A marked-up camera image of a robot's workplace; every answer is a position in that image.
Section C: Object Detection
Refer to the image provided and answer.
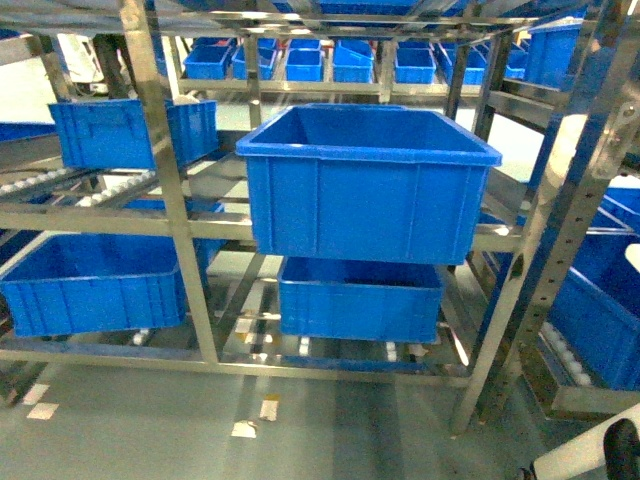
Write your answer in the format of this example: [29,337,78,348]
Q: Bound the blue bin lower centre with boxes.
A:
[278,257,444,343]

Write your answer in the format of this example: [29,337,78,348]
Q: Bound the large blue bin centre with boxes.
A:
[236,104,502,265]

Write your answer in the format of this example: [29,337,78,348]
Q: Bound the large blue bin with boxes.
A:
[236,104,502,265]
[1,234,186,337]

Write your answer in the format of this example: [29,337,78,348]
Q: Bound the blue bin lower left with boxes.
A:
[48,99,219,169]

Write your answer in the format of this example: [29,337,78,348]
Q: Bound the large blue bin left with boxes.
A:
[1,234,186,337]

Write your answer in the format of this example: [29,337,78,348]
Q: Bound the blue bin lower right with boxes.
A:
[549,188,639,391]

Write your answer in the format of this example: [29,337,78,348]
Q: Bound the steel flow rack frame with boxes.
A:
[1,1,639,433]

